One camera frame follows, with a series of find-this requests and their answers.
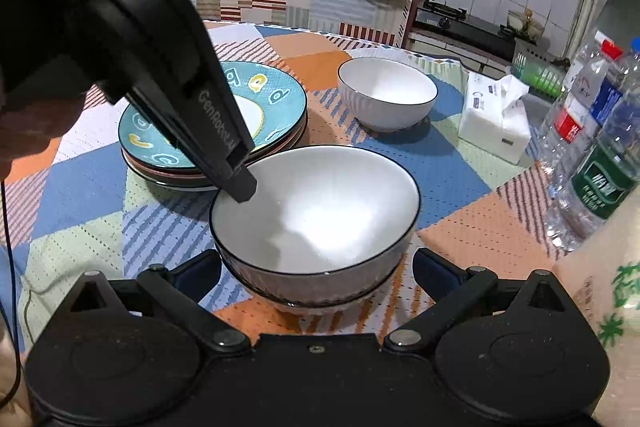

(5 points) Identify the black gas stove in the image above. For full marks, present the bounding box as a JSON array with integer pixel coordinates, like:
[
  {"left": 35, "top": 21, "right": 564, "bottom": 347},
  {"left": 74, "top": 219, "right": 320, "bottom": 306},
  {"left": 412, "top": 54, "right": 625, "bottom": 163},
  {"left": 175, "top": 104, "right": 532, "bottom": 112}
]
[{"left": 414, "top": 0, "right": 522, "bottom": 58}]

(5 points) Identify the person's left hand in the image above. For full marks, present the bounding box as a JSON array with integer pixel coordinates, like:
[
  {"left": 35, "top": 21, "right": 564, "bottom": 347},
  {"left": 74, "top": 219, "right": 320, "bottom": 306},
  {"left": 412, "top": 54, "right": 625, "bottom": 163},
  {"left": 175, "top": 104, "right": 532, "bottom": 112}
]
[{"left": 0, "top": 99, "right": 84, "bottom": 180}]

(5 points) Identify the blue egg print plate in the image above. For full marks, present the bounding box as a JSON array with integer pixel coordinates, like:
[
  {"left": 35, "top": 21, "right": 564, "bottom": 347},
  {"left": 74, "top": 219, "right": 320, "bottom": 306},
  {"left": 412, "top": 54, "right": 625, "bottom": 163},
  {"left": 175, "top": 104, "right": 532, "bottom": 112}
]
[{"left": 118, "top": 61, "right": 309, "bottom": 170}]

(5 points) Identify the cream cooking pot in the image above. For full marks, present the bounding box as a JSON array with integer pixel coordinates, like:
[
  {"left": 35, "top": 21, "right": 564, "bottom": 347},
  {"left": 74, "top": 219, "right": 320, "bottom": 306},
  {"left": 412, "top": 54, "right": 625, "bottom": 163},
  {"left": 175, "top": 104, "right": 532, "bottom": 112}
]
[{"left": 506, "top": 9, "right": 544, "bottom": 41}]

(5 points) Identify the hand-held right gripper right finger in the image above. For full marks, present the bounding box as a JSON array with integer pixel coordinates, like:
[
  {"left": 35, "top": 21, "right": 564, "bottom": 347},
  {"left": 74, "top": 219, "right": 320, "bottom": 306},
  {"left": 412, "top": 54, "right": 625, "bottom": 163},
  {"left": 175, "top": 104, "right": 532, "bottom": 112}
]
[{"left": 383, "top": 248, "right": 570, "bottom": 354}]

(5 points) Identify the white ribbed bowl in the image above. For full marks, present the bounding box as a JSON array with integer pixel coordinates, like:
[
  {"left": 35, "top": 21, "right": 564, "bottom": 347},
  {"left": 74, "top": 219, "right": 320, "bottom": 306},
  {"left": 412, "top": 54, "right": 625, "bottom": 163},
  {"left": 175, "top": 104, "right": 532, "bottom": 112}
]
[
  {"left": 337, "top": 57, "right": 440, "bottom": 133},
  {"left": 232, "top": 264, "right": 401, "bottom": 316},
  {"left": 208, "top": 145, "right": 422, "bottom": 309}
]

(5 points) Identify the blue cap water bottle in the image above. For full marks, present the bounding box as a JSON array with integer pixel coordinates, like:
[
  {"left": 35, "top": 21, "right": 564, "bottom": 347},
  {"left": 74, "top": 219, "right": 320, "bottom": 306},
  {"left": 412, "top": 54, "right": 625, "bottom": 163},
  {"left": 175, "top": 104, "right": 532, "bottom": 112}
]
[{"left": 589, "top": 37, "right": 640, "bottom": 128}]

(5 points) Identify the clear bag of rice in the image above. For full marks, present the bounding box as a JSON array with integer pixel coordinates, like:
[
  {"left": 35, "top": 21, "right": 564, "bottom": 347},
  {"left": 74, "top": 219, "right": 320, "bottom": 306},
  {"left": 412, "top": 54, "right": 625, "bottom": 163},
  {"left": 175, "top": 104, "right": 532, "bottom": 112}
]
[{"left": 551, "top": 196, "right": 640, "bottom": 427}]

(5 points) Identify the grey leaning board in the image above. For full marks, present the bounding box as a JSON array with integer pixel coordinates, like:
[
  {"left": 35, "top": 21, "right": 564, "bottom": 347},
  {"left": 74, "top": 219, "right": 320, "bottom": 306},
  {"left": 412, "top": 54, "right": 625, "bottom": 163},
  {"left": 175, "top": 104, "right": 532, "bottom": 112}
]
[{"left": 595, "top": 0, "right": 640, "bottom": 44}]

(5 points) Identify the green plastic basket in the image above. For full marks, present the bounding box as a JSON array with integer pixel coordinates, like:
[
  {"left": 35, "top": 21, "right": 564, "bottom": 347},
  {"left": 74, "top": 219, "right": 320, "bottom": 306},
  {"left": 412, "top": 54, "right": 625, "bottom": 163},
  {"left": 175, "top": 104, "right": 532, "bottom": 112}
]
[{"left": 510, "top": 51, "right": 572, "bottom": 98}]

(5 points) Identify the red cap water bottle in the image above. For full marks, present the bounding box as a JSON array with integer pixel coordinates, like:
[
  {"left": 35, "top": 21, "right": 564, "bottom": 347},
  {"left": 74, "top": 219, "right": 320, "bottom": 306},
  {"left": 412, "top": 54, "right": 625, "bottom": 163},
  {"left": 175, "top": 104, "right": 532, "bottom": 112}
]
[{"left": 539, "top": 39, "right": 624, "bottom": 188}]

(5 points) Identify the black cable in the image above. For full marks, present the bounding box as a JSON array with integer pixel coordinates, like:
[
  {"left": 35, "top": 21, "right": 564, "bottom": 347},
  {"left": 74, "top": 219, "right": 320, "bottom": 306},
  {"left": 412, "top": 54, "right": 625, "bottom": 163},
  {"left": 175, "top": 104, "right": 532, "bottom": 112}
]
[{"left": 0, "top": 179, "right": 29, "bottom": 408}]

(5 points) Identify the pink bunny print plate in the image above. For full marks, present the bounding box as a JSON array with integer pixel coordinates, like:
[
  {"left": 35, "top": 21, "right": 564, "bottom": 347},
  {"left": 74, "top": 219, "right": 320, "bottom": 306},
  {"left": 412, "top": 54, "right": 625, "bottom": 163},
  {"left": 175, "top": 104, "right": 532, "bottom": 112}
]
[{"left": 122, "top": 117, "right": 309, "bottom": 186}]

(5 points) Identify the white cap clear bottle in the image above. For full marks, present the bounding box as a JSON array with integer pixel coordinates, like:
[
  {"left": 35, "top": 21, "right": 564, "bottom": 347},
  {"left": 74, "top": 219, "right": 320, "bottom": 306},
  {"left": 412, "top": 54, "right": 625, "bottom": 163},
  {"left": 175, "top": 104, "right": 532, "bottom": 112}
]
[{"left": 570, "top": 29, "right": 610, "bottom": 80}]

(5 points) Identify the green label water bottle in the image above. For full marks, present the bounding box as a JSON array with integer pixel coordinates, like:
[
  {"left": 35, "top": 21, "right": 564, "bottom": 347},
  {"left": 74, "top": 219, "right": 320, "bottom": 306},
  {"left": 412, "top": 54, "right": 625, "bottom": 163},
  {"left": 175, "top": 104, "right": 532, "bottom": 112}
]
[{"left": 544, "top": 82, "right": 640, "bottom": 254}]

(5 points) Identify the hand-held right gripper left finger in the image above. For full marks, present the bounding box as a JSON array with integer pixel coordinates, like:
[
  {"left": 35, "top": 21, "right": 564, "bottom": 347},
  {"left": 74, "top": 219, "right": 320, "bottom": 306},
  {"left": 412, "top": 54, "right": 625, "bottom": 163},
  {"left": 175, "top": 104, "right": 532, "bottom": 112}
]
[{"left": 67, "top": 249, "right": 251, "bottom": 355}]

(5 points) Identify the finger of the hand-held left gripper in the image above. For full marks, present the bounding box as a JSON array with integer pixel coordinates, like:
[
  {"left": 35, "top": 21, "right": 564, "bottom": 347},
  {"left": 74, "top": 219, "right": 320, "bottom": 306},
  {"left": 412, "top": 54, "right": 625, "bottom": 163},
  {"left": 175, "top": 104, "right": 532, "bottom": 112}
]
[{"left": 124, "top": 71, "right": 259, "bottom": 202}]

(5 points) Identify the white tissue box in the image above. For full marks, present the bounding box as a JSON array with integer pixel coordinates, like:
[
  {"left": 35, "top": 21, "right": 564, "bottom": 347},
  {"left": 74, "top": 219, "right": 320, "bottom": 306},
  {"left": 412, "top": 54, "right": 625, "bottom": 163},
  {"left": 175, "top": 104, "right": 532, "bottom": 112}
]
[{"left": 458, "top": 72, "right": 532, "bottom": 166}]

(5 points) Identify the striped counter cloth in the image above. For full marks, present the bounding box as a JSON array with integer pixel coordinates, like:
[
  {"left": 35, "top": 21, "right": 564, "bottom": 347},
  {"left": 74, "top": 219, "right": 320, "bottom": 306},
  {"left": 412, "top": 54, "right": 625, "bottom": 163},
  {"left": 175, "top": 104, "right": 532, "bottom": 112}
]
[{"left": 172, "top": 0, "right": 422, "bottom": 50}]

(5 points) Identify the checkered tablecloth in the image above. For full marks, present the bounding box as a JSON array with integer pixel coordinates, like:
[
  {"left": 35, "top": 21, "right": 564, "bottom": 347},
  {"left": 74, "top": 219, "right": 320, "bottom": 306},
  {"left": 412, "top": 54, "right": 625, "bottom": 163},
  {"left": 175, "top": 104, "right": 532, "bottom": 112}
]
[{"left": 0, "top": 21, "right": 597, "bottom": 349}]

